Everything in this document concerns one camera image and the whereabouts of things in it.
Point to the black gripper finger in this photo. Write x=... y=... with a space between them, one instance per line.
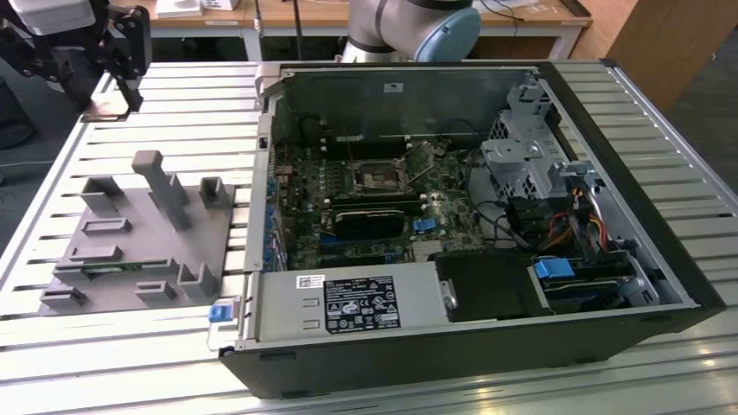
x=129 y=43
x=34 y=60

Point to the silver CPU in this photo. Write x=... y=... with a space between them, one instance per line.
x=106 y=111

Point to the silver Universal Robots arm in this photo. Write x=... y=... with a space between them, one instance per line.
x=375 y=26

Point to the CPU socket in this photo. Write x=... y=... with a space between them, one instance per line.
x=377 y=177

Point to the plain white box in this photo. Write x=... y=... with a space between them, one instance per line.
x=174 y=9

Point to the white box black print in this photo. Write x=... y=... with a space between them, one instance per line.
x=218 y=4

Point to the grey case release latch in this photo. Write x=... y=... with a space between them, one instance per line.
x=268 y=78

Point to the grey parts rack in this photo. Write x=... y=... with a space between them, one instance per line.
x=154 y=242

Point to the green RAM stick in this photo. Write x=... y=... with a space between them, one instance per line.
x=114 y=268

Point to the black RAM stick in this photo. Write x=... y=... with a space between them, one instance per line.
x=375 y=206
x=375 y=199

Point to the black graphics card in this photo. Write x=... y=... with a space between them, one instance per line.
x=368 y=225

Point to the blue case latch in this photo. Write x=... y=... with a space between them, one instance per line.
x=220 y=314

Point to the blue board connector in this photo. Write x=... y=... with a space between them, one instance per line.
x=421 y=226

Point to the green motherboard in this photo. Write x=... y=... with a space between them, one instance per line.
x=449 y=207

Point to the grey power supply unit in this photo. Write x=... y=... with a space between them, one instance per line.
x=288 y=311

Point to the white paper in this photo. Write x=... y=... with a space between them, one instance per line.
x=519 y=3

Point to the silver chip heat sink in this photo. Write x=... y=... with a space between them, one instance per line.
x=427 y=250

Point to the silver metal drive cage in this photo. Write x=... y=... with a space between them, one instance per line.
x=507 y=168

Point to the black plastic shroud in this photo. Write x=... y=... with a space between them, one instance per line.
x=489 y=281

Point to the black open PC case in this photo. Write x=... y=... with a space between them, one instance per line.
x=403 y=372

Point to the hard disk in blue carrier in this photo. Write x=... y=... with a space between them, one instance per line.
x=553 y=269

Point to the wooden cabinet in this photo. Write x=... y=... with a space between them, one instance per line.
x=663 y=43

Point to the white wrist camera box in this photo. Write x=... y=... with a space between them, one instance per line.
x=54 y=15

